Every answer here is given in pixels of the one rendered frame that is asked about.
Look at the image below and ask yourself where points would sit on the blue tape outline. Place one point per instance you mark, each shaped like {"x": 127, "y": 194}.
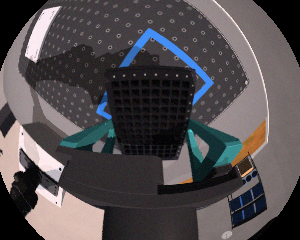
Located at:
{"x": 136, "y": 48}

